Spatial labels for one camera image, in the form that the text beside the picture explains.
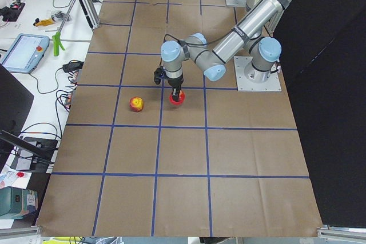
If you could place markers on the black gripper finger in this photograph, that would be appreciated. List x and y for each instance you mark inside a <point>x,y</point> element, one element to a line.
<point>176,95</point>

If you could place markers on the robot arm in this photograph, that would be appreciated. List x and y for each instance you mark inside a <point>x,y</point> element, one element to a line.
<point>246,34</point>

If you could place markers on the reacher grabber tool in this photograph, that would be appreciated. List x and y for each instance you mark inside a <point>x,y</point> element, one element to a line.
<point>58,20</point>

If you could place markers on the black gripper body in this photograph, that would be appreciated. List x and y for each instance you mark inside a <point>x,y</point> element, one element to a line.
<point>175,82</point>

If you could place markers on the brown paper mat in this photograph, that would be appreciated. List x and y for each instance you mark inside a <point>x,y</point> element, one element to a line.
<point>225,163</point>

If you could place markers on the green box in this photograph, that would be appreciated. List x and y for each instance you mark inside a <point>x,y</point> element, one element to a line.
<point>17,203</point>

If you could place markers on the black monitor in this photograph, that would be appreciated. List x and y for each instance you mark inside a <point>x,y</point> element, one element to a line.
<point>16,102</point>

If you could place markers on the red yellow apple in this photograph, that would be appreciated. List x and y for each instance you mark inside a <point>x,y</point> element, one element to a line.
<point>136,104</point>

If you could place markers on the teach pendant tablet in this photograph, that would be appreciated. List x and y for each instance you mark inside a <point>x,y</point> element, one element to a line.
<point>25,53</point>

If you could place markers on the dark red apple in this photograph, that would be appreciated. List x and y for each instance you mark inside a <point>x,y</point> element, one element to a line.
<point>178,103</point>

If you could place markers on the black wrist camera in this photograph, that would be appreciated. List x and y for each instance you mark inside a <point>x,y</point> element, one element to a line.
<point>159,75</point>

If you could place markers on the black power adapter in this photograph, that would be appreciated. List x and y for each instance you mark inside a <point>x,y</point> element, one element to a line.
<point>72,66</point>

